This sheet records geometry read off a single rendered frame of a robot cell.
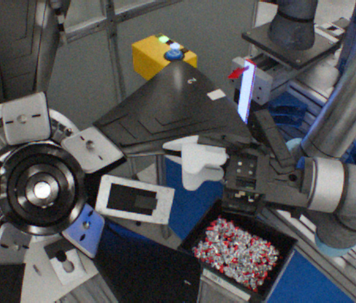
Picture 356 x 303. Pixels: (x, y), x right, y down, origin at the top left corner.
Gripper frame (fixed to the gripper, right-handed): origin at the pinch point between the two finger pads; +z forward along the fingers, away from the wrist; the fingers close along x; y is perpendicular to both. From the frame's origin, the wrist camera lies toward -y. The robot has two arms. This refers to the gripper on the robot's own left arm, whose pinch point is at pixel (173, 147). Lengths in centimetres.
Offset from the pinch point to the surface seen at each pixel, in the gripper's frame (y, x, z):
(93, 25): -64, 26, 46
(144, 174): -66, 126, 38
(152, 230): -33, 122, 24
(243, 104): -22.3, 11.9, -9.3
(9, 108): 3.9, -8.3, 23.2
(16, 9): -5.2, -19.1, 23.0
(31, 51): -1.0, -15.1, 19.3
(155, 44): -43.0, 15.3, 15.9
